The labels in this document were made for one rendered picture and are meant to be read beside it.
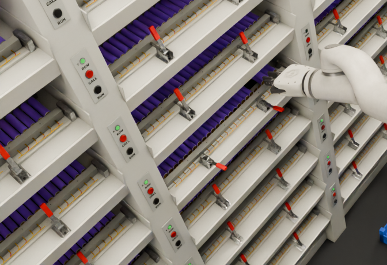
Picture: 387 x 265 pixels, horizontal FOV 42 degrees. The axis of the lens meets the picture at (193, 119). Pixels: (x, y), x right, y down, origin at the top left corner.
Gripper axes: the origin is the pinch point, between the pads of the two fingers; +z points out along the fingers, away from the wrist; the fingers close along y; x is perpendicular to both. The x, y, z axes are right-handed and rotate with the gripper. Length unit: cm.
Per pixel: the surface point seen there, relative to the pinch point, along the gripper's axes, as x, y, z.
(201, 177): 8.5, 36.6, 1.0
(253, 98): 3.7, 6.2, 4.5
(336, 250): 101, -10, 17
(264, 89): 3.9, 0.7, 4.2
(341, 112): 43, -36, 12
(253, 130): 9.5, 13.8, 0.8
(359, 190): 96, -41, 23
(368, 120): 63, -54, 16
